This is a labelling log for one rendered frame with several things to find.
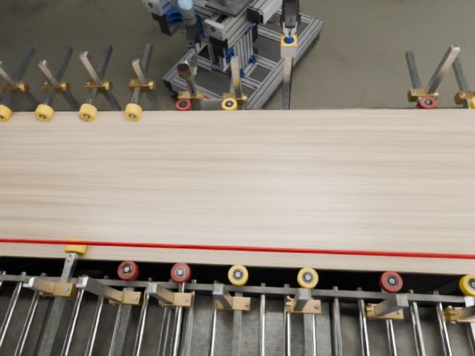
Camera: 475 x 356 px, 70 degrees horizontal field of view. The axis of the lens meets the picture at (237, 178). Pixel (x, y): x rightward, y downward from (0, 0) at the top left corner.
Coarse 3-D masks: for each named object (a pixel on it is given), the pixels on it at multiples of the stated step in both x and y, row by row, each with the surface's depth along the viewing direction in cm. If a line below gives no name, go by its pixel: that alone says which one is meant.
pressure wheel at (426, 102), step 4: (424, 96) 172; (428, 96) 172; (420, 100) 171; (424, 100) 171; (428, 100) 170; (432, 100) 170; (420, 104) 170; (424, 104) 170; (428, 104) 170; (432, 104) 169; (420, 108) 171; (424, 108) 169; (428, 108) 168; (432, 108) 169
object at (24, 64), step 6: (30, 48) 207; (30, 54) 206; (24, 60) 203; (30, 60) 206; (18, 66) 201; (24, 66) 201; (18, 72) 198; (24, 72) 201; (18, 78) 197; (6, 90) 192; (12, 90) 192; (6, 96) 190; (12, 96) 192; (0, 102) 188; (6, 102) 188
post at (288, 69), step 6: (288, 60) 163; (288, 66) 166; (288, 72) 169; (288, 78) 173; (288, 84) 177; (288, 90) 181; (288, 96) 185; (282, 102) 191; (288, 102) 189; (282, 108) 194; (288, 108) 196
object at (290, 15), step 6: (288, 0) 138; (294, 0) 137; (288, 6) 138; (294, 6) 137; (288, 12) 138; (294, 12) 138; (288, 18) 137; (294, 18) 138; (288, 24) 138; (294, 24) 138
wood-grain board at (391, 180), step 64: (0, 128) 187; (64, 128) 183; (128, 128) 179; (192, 128) 176; (256, 128) 172; (320, 128) 169; (384, 128) 166; (448, 128) 163; (0, 192) 167; (64, 192) 164; (128, 192) 161; (192, 192) 158; (256, 192) 155; (320, 192) 153; (384, 192) 150; (448, 192) 147; (64, 256) 149; (128, 256) 146; (192, 256) 144; (256, 256) 141; (320, 256) 139; (384, 256) 137
